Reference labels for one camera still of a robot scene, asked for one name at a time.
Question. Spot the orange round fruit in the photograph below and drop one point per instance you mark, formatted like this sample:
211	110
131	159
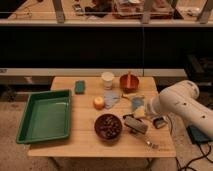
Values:
99	103

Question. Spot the dark purple grapes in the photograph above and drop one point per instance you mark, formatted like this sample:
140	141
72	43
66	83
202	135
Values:
109	127

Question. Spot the yellow and white gripper body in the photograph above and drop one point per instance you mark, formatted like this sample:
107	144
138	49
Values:
140	112

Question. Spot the blue cloth piece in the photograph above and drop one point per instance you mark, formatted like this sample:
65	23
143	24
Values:
136	102

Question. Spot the white paper cup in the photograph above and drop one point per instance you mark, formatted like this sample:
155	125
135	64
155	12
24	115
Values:
107	78

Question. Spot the light blue cloth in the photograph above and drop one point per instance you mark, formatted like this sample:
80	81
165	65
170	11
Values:
110	98

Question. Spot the metal fork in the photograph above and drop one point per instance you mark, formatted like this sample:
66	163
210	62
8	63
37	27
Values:
144	139

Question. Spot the wooden table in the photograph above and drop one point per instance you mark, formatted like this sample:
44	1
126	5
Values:
83	142

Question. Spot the teal pad on floor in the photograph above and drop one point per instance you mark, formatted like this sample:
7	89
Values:
196	136

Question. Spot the green plastic tray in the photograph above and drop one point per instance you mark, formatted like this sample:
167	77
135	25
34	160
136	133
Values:
46	117

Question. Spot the purple bowl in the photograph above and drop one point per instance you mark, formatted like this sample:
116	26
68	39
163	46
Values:
97	125

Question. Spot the green sponge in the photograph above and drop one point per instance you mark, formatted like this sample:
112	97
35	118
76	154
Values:
79	87

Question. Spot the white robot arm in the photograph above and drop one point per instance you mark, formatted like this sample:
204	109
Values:
179	99

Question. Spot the red bowl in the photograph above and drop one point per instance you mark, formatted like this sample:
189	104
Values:
129	82

